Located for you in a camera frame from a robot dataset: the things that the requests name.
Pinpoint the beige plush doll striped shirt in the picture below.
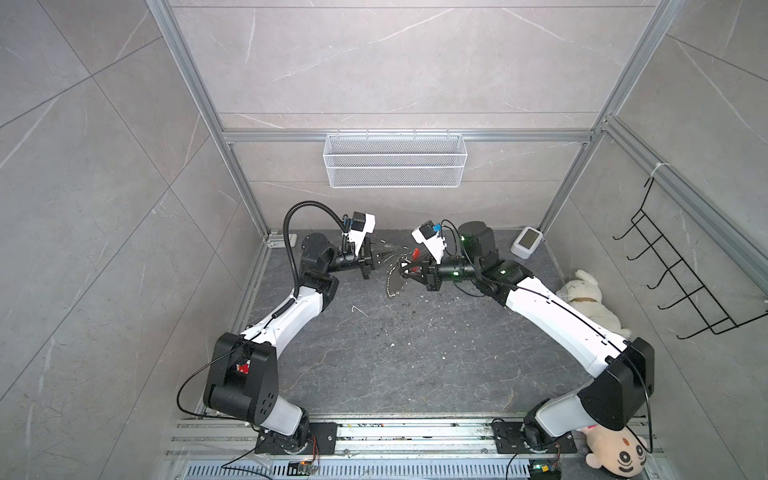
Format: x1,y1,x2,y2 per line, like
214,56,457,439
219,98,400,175
579,425,648,478

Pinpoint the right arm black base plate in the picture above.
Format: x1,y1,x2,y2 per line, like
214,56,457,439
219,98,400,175
489,418,578,454

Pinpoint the white plush dog toy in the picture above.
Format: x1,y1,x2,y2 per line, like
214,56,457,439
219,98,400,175
556,269,632,339

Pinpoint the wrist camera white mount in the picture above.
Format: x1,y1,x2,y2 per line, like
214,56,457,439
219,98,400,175
343,211,376,256
411,220,446,264

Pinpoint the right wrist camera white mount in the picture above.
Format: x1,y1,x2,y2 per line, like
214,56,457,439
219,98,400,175
411,220,446,264

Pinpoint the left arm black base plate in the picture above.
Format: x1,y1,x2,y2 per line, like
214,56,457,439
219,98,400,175
255,422,339,455

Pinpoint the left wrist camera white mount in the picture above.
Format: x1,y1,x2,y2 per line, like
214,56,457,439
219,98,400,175
343,211,376,256

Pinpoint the white digital timer device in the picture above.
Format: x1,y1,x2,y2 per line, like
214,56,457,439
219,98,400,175
510,226,543,260

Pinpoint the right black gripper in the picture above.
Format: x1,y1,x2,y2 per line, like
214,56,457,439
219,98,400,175
400,249,481,292

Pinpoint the black wire hook rack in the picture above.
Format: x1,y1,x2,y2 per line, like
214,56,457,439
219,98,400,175
612,178,767,340

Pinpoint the white wall socket box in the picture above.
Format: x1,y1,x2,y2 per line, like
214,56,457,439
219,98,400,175
266,232,297,249

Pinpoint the small silver metal pin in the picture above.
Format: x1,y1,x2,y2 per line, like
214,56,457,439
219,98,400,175
351,305,368,317

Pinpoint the white wire mesh basket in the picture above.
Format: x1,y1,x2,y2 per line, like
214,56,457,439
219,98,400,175
323,133,468,189

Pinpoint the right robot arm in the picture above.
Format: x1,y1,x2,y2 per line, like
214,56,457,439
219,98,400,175
395,221,655,452

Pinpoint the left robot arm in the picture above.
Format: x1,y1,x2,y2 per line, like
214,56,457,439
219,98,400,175
201,200,389,451

